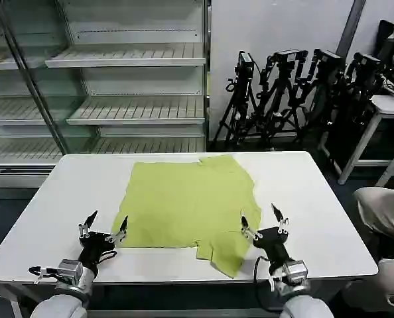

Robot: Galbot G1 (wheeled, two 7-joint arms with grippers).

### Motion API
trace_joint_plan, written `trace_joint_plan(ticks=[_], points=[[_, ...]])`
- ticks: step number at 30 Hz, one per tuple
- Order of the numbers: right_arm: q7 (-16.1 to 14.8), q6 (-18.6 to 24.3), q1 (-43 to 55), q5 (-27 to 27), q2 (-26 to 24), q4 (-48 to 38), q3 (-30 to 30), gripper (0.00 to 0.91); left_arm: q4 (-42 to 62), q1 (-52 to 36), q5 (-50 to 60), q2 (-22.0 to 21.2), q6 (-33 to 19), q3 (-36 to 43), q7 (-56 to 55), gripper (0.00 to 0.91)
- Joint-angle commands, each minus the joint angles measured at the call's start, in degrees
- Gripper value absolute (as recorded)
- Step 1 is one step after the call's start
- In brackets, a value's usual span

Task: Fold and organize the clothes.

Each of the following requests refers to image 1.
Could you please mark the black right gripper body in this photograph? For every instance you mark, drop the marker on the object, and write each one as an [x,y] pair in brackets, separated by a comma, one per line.
[272,243]

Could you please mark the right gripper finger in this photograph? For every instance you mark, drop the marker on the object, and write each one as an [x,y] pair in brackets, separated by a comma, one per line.
[278,214]
[245,225]

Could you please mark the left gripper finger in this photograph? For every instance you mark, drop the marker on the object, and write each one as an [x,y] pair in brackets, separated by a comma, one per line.
[88,222]
[122,228]

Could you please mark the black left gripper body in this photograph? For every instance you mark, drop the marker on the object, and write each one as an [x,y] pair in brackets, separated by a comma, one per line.
[95,248]

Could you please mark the green shirt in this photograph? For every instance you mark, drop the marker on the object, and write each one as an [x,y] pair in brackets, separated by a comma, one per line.
[183,205]

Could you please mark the person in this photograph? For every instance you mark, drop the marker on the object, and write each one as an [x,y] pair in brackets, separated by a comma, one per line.
[386,212]

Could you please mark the empty white shelf rack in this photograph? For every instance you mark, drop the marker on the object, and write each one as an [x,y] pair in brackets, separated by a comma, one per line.
[134,83]

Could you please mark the small white side table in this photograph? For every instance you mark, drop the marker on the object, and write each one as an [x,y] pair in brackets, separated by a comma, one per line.
[391,106]

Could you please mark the grey wall conduit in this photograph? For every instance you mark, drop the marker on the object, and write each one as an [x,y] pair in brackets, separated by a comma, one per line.
[349,23]

